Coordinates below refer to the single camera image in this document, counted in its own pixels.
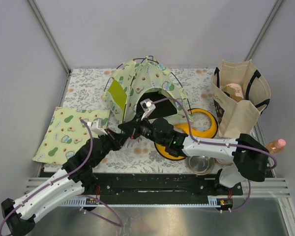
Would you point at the yellow double bowl stand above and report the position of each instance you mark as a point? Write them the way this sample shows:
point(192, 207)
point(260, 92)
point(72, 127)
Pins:
point(204, 125)

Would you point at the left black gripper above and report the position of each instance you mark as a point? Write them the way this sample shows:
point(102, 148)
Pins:
point(117, 139)

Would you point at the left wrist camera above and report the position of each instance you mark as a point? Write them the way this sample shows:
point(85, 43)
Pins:
point(97, 127)

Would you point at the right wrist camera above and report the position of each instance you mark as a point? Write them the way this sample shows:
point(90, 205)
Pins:
point(148, 108)

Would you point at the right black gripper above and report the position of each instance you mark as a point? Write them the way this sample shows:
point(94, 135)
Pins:
point(132, 128)

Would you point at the pink cap plastic bottle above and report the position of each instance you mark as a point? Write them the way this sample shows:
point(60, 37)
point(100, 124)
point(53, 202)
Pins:
point(276, 146)

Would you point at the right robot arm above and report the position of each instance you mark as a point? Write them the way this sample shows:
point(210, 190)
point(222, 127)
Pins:
point(247, 156)

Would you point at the green avocado pet tent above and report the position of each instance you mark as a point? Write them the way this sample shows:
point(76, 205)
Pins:
point(145, 78)

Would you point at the white slotted cable duct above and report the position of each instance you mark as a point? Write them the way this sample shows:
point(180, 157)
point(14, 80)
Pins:
point(80, 202)

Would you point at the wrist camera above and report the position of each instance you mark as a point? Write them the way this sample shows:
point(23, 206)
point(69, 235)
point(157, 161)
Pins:
point(97, 127)
point(148, 108)

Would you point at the beige canvas tote bag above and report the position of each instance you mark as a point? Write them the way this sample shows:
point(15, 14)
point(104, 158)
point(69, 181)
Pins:
point(239, 117)

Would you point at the avocado print cushion mat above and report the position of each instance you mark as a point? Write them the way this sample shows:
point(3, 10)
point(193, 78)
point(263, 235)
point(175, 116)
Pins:
point(66, 134)

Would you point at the steel pet bowl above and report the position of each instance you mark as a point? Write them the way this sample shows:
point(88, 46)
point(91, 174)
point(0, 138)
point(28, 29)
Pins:
point(200, 165)
point(223, 162)

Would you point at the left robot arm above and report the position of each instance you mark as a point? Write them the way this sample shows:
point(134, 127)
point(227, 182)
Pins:
point(75, 177)

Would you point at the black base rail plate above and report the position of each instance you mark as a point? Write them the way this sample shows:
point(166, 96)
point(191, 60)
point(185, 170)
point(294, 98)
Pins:
point(158, 189)

